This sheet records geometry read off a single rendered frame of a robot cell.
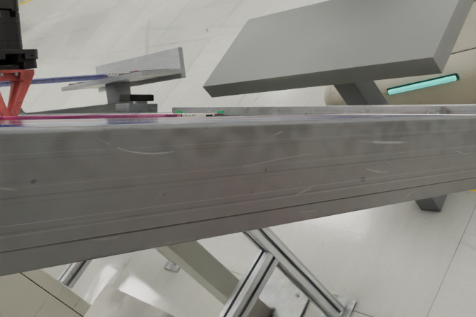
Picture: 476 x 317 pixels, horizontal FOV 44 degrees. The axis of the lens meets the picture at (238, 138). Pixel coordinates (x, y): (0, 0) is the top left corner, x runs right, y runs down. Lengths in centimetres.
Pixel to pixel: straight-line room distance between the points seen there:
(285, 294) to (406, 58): 85
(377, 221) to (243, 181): 136
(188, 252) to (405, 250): 55
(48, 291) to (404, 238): 104
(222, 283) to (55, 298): 60
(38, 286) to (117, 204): 162
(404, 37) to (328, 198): 76
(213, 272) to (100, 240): 123
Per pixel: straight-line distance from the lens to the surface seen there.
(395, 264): 158
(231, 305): 133
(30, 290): 189
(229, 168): 33
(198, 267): 148
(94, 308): 110
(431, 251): 156
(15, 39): 88
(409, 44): 109
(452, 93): 159
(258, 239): 131
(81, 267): 190
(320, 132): 37
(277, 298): 170
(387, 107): 76
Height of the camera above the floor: 119
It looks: 31 degrees down
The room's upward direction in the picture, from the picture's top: 41 degrees counter-clockwise
